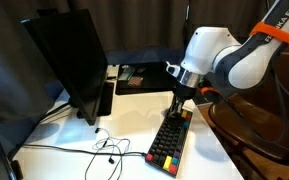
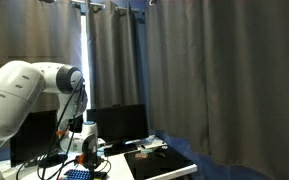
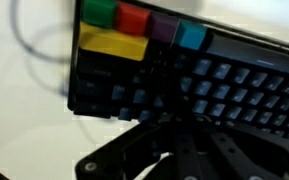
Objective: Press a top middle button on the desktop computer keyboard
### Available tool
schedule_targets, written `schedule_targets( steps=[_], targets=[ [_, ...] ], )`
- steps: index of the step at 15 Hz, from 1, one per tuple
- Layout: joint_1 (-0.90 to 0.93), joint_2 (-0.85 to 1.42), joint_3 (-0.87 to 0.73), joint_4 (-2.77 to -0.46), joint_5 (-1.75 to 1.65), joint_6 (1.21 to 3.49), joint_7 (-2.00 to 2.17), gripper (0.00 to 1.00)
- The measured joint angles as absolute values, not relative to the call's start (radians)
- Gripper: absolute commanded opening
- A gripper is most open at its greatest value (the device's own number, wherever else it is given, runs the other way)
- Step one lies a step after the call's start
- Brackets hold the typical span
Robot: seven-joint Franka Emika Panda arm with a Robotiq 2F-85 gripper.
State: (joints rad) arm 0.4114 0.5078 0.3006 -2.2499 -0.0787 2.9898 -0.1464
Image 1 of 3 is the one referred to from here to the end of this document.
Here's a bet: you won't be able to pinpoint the black monitor stand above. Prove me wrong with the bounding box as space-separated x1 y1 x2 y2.
76 80 116 120

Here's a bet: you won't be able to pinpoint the black keyboard cable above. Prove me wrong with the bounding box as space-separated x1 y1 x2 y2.
22 143 148 158

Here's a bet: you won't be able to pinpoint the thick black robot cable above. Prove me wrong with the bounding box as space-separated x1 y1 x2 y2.
200 71 289 149

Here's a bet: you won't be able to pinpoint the green white packet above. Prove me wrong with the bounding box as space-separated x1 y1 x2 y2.
117 64 134 82

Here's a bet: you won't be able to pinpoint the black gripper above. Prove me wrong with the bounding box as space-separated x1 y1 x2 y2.
168 83 199 118

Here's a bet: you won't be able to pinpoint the black desk mat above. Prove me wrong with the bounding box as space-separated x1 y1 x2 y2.
114 61 182 96

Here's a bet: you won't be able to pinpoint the brown chair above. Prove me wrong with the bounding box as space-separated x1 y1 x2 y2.
207 49 289 180

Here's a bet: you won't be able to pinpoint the small orange strap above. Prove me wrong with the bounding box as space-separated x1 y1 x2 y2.
199 86 222 97

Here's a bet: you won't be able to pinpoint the black wired earphones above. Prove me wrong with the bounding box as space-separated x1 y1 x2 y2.
84 127 132 180

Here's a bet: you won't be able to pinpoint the dark fabric curtain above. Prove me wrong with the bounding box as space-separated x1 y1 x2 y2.
188 0 276 36
0 0 70 125
67 0 189 53

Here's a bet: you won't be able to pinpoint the red checkered card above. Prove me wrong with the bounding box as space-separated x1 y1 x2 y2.
127 76 144 87

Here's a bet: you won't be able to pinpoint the black computer monitor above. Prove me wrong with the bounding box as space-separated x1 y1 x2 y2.
21 8 109 127

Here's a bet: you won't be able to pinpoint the wide orange strap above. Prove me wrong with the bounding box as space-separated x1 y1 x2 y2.
249 21 289 46

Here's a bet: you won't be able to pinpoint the black keyboard with coloured keys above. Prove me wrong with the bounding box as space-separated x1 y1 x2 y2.
145 107 194 178

